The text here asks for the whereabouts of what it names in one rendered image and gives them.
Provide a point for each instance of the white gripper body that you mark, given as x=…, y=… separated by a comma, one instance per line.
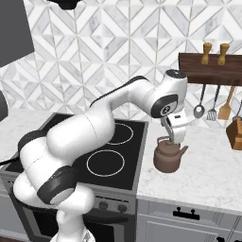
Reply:
x=178, y=134

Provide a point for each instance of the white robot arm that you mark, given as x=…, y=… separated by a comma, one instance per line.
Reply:
x=94, y=126

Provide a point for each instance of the brown kettle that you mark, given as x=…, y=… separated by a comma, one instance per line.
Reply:
x=167, y=157

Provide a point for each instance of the black hob stove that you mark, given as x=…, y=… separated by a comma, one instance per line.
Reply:
x=132, y=151

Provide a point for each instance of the black stove knob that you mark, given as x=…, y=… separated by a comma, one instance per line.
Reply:
x=122, y=208
x=103, y=205

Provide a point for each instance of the grey metal ladle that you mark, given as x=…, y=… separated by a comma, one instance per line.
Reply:
x=199, y=110

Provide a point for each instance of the grey slotted spatula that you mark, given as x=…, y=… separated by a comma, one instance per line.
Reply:
x=212, y=114

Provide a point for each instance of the wooden spatula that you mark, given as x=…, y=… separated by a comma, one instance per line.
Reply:
x=225, y=112

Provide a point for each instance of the brown wooden knife block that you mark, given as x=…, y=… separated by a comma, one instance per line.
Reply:
x=235, y=134

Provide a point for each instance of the grey hanging utensil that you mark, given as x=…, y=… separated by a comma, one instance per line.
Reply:
x=238, y=115

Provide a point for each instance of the wooden pepper mill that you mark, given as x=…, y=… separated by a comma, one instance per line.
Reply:
x=206, y=53
x=223, y=54

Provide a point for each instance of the grey drawer front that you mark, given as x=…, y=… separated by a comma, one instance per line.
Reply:
x=217, y=214

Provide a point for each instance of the grey cupboard door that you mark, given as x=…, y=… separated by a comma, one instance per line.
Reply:
x=176, y=230

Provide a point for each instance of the dark grey rounded object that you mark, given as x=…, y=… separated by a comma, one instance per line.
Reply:
x=2, y=107

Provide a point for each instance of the grey cupboard run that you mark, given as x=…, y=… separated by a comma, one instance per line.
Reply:
x=9, y=214

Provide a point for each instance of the dark grey range hood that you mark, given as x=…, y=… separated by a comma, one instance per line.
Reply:
x=14, y=28

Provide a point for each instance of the dark wooden wall shelf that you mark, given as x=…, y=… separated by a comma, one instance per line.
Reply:
x=211, y=71

